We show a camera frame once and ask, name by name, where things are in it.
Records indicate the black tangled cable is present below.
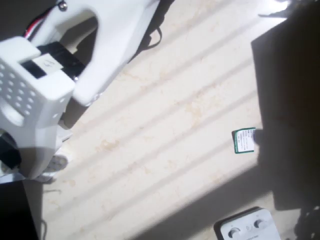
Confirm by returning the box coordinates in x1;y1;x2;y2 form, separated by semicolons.
293;204;320;240

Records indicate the dark flat mat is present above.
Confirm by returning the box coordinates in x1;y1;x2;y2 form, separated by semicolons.
250;0;320;211

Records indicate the black box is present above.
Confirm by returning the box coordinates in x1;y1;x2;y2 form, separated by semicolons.
0;178;39;240

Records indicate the thin grey cable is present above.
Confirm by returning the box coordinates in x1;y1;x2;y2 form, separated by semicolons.
39;219;49;240

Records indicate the red white black servo cable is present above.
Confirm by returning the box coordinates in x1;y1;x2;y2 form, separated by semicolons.
24;0;58;40

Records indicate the green white label card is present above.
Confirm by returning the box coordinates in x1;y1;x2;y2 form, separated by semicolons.
232;127;257;155

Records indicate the white device with two knobs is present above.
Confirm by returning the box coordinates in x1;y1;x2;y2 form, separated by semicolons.
213;206;282;240

